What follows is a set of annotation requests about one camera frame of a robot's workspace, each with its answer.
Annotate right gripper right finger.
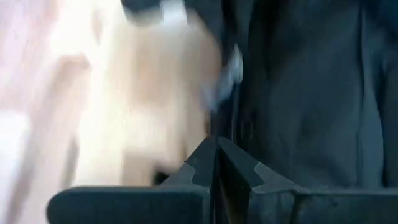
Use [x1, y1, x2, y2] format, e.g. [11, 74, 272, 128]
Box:
[217, 138, 398, 224]

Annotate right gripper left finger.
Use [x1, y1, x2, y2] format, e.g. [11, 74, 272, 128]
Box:
[46, 136, 217, 224]

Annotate black backpack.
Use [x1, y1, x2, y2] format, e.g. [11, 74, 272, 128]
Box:
[183, 0, 398, 194]

